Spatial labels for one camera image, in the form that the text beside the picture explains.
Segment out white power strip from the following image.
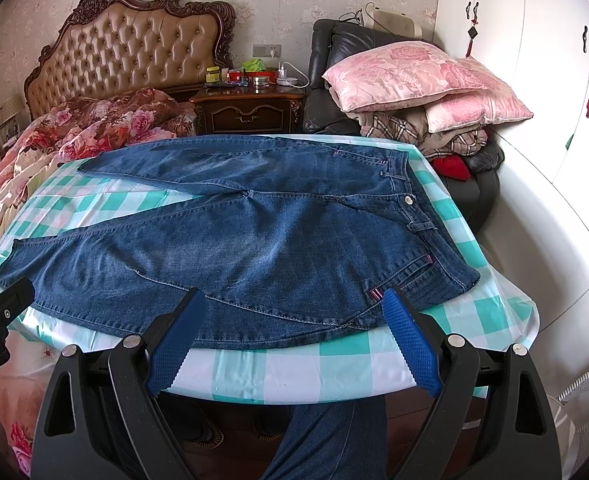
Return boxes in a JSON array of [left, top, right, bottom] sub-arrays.
[[276, 77, 300, 87]]

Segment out green crumpled bag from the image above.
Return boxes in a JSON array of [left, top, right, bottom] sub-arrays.
[[241, 58, 266, 73]]

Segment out floral pink bed quilt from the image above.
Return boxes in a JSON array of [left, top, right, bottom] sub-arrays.
[[0, 88, 196, 238]]

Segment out white wardrobe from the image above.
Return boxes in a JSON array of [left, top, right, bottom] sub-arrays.
[[435, 0, 589, 393]]

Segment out white electric fan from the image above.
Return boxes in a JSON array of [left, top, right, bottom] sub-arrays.
[[549, 370, 589, 479]]

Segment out pink floral pillow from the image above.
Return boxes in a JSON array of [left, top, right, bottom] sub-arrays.
[[323, 41, 487, 113], [425, 58, 533, 133]]

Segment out plaid folded blanket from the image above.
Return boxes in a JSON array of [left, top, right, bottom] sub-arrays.
[[354, 107, 488, 159]]

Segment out blue denim jeans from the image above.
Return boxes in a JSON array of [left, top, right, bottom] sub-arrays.
[[0, 134, 479, 350]]

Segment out dark wooden nightstand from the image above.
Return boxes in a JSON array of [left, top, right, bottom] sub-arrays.
[[190, 86, 307, 136]]

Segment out red cloth item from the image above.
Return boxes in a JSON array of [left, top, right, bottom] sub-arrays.
[[430, 154, 471, 182]]

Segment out yellow lidded jar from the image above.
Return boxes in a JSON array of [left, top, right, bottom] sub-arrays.
[[206, 66, 222, 84]]

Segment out upper pink floral pillow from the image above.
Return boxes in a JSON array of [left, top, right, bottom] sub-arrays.
[[323, 41, 487, 113]]

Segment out operator blue jeans leg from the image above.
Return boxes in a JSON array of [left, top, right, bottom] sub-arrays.
[[262, 396, 387, 480]]

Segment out black leather armchair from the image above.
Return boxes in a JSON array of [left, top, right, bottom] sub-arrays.
[[303, 18, 505, 234]]

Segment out red hanging tassel ornament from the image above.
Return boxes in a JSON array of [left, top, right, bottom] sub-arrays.
[[465, 1, 479, 58]]

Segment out lower pink floral pillow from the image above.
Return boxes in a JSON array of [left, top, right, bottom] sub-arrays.
[[425, 58, 533, 133]]

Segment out wall power socket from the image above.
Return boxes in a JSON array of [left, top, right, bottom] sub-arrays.
[[252, 44, 281, 58]]

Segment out tufted tan leather headboard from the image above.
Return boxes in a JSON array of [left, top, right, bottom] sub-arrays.
[[24, 0, 236, 118]]

